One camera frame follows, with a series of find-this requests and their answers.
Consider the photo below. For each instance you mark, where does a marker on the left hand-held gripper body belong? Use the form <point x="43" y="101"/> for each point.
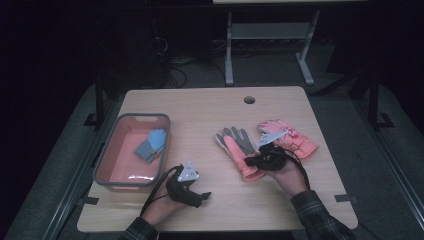
<point x="183" y="191"/>

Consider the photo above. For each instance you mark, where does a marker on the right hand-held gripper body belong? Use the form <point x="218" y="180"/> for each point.
<point x="273" y="158"/>

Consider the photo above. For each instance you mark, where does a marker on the pink glove with grey palm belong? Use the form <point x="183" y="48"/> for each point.
<point x="236" y="151"/>

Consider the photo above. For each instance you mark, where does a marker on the pink basket with grey rim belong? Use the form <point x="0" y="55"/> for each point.
<point x="121" y="163"/>

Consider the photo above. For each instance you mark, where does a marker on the person's right hand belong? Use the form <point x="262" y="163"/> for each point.
<point x="291" y="180"/>

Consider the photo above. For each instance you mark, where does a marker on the person's left hand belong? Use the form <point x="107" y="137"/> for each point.
<point x="160" y="210"/>

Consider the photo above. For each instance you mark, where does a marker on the pink padded ski glove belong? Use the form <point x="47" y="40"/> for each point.
<point x="300" y="143"/>

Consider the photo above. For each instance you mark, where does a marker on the black metal stand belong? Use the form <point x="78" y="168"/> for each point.
<point x="99" y="100"/>
<point x="373" y="100"/>

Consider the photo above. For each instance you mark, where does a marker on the grey metal rail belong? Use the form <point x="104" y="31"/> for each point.
<point x="77" y="180"/>
<point x="395" y="166"/>

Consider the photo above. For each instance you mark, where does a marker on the grey metal frame desk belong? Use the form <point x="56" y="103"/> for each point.
<point x="266" y="30"/>

